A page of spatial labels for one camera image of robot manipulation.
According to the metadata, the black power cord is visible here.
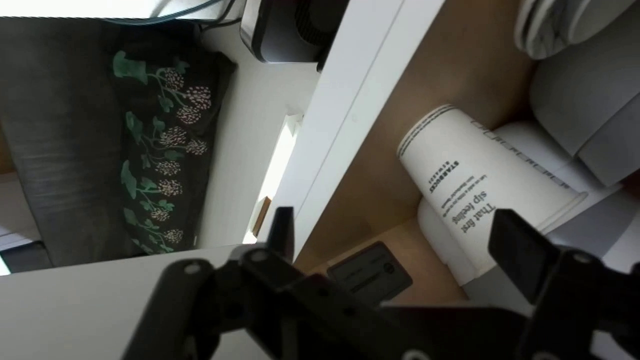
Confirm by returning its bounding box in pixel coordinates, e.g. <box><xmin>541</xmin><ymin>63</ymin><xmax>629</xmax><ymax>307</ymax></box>
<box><xmin>148</xmin><ymin>0</ymin><xmax>247</xmax><ymax>31</ymax></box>

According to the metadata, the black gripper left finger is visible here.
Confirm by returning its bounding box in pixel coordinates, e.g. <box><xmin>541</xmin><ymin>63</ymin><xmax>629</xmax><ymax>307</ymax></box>
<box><xmin>121</xmin><ymin>204</ymin><xmax>404</xmax><ymax>360</ymax></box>

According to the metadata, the white framed window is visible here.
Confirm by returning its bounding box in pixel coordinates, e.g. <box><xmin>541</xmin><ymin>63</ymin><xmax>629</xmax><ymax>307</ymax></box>
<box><xmin>241</xmin><ymin>111</ymin><xmax>307</xmax><ymax>246</ymax></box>

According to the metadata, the white cupboard door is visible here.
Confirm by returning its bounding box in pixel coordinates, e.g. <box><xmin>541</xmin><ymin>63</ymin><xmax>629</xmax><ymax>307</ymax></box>
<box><xmin>0</xmin><ymin>245</ymin><xmax>297</xmax><ymax>360</ymax></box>

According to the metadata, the white striped bowl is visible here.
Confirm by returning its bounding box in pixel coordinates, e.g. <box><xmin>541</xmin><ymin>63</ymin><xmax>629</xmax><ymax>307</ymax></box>
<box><xmin>510</xmin><ymin>0</ymin><xmax>640</xmax><ymax>63</ymax></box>

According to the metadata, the dark floral cushion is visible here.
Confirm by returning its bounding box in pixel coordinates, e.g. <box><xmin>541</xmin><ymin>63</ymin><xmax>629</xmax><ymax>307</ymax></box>
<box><xmin>108</xmin><ymin>45</ymin><xmax>241</xmax><ymax>260</ymax></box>

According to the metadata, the grey ceramic bowl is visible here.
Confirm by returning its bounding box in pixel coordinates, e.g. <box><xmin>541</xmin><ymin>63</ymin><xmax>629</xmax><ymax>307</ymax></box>
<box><xmin>575</xmin><ymin>98</ymin><xmax>640</xmax><ymax>190</ymax></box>
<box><xmin>529</xmin><ymin>19</ymin><xmax>640</xmax><ymax>160</ymax></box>

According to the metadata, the small wooden picture frame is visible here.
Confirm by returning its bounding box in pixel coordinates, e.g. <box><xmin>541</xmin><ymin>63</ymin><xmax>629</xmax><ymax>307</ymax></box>
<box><xmin>248</xmin><ymin>194</ymin><xmax>275</xmax><ymax>241</ymax></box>

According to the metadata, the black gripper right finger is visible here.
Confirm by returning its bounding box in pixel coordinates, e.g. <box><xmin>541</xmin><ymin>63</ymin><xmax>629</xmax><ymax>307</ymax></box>
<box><xmin>486</xmin><ymin>207</ymin><xmax>640</xmax><ymax>360</ymax></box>

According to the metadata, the white wall cupboard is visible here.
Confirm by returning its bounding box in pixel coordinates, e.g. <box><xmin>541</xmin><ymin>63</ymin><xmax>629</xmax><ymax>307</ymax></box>
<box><xmin>254</xmin><ymin>0</ymin><xmax>640</xmax><ymax>360</ymax></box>

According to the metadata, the steel black coffee maker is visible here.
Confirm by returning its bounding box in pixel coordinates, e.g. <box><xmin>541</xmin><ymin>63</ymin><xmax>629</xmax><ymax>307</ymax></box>
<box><xmin>238</xmin><ymin>0</ymin><xmax>352</xmax><ymax>71</ymax></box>

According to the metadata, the white paper cup with text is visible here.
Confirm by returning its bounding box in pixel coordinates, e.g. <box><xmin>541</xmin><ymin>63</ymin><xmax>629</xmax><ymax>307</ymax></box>
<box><xmin>394</xmin><ymin>102</ymin><xmax>592</xmax><ymax>237</ymax></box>

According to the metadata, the dark cupboard door hinge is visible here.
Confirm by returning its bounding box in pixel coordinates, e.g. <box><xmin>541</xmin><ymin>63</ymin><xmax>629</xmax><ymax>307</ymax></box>
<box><xmin>325</xmin><ymin>241</ymin><xmax>415</xmax><ymax>309</ymax></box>

